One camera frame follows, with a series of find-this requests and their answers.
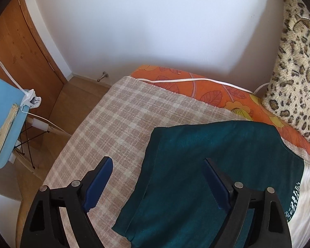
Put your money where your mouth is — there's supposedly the teal and white printed shirt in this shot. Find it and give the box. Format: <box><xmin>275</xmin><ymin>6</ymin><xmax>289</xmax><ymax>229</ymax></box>
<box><xmin>113</xmin><ymin>121</ymin><xmax>304</xmax><ymax>247</ymax></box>

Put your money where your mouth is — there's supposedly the beige comb on chair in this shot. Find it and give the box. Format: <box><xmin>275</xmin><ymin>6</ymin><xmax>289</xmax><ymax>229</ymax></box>
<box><xmin>0</xmin><ymin>104</ymin><xmax>19</xmax><ymax>153</ymax></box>

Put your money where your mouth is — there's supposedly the leopard print cushion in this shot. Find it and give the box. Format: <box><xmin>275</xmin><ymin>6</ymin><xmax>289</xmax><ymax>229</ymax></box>
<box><xmin>262</xmin><ymin>0</ymin><xmax>310</xmax><ymax>143</ymax></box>

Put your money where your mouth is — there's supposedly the metal door stopper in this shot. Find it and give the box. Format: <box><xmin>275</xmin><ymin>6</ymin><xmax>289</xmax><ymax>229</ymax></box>
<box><xmin>97</xmin><ymin>72</ymin><xmax>109</xmax><ymax>82</ymax></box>

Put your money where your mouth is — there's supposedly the white cable on bed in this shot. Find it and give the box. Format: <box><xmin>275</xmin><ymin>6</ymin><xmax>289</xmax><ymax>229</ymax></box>
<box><xmin>140</xmin><ymin>77</ymin><xmax>271</xmax><ymax>95</ymax></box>

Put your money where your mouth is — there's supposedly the orange floral bed sheet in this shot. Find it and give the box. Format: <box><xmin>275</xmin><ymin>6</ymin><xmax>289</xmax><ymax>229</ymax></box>
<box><xmin>131</xmin><ymin>65</ymin><xmax>310</xmax><ymax>163</ymax></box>

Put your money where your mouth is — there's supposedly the beige plaid bed blanket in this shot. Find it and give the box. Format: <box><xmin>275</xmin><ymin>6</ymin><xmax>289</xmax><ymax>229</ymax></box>
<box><xmin>45</xmin><ymin>77</ymin><xmax>241</xmax><ymax>247</ymax></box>

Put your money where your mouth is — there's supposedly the light blue chair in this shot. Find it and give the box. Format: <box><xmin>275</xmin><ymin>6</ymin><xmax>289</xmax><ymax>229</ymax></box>
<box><xmin>0</xmin><ymin>79</ymin><xmax>29</xmax><ymax>168</ymax></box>

